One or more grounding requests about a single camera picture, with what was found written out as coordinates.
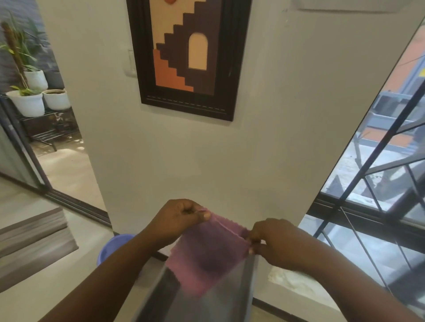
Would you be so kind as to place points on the person's right hand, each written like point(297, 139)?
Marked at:
point(282, 245)

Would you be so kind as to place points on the person's left hand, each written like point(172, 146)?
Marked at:
point(172, 222)

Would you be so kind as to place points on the pink cloth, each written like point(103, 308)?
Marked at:
point(206, 255)

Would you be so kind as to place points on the person's left forearm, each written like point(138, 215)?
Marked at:
point(99, 288)

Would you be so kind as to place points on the person's right forearm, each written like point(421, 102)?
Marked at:
point(358, 292)

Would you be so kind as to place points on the blue waste bin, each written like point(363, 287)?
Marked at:
point(113, 245)

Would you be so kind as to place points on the grey plastic tray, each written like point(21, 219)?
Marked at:
point(225, 298)

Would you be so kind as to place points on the black barred window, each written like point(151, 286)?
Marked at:
point(365, 215)

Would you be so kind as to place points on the grey striped doormat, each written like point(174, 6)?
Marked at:
point(33, 248)

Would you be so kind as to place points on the black plant stand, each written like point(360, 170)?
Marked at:
point(43, 136)

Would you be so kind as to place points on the white outdoor plant pot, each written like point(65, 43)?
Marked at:
point(56, 99)
point(36, 79)
point(30, 104)

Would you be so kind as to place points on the grey outdoor plant pot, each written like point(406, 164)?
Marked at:
point(54, 79)

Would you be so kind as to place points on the white paper notice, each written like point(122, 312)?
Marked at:
point(348, 5)

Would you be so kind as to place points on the white wall switch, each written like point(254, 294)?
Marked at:
point(129, 64)

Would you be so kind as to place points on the dark picture frame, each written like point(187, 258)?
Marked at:
point(139, 49)

